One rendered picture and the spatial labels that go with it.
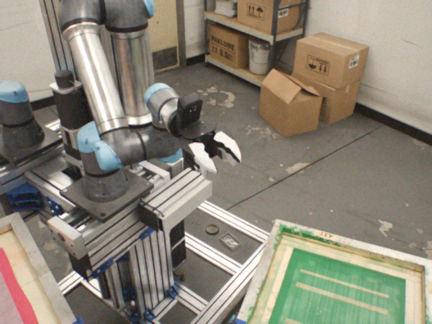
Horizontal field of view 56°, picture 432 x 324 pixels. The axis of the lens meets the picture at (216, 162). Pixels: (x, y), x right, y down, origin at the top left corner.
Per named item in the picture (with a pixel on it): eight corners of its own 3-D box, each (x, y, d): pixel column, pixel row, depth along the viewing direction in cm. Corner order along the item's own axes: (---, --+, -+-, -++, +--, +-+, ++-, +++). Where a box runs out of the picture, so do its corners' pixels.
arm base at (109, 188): (109, 168, 144) (105, 144, 138) (139, 184, 136) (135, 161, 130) (74, 189, 134) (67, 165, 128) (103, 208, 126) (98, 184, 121)
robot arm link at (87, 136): (78, 159, 131) (69, 122, 123) (119, 148, 136) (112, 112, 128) (87, 179, 123) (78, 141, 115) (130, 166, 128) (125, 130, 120)
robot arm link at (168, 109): (186, 94, 93) (153, 106, 90) (195, 102, 90) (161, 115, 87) (191, 121, 98) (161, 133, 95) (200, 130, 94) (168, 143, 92)
